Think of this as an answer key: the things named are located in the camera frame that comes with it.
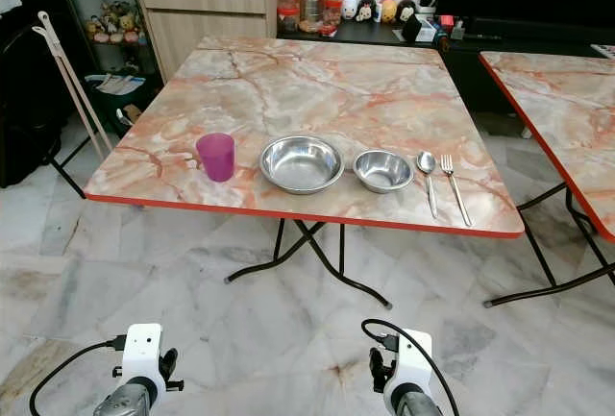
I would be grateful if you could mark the beige folded stand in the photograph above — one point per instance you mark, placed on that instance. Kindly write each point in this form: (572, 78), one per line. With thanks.
(69, 75)

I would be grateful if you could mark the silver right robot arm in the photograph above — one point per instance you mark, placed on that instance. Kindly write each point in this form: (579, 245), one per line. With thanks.
(411, 404)

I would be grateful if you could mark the black and white plush toy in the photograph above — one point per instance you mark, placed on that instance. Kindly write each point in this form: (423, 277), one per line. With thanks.
(367, 10)

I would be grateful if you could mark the short jar with red lid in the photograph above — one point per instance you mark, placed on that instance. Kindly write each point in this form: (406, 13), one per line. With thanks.
(288, 19)

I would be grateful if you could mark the glass display shelf with toys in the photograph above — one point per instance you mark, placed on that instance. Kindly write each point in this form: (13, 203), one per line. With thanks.
(115, 22)

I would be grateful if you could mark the dark bin with clutter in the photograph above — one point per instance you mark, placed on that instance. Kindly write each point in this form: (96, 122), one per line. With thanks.
(120, 99)

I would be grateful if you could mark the black chair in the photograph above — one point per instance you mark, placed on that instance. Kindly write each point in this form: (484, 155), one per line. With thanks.
(24, 109)

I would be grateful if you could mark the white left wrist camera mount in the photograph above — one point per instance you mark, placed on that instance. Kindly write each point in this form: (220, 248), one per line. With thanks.
(142, 349)

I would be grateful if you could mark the large steel bowl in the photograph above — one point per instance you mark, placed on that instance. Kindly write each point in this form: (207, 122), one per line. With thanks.
(301, 163)

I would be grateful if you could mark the yellow plush toy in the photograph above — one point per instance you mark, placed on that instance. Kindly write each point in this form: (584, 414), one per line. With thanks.
(388, 11)

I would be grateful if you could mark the light wooden cabinet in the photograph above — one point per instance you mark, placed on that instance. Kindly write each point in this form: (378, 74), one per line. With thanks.
(202, 8)

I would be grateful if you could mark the purple plastic cup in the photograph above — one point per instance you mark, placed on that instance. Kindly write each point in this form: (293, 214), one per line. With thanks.
(216, 157)

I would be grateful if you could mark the steel spoon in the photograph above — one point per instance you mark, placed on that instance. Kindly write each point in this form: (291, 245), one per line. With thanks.
(426, 161)

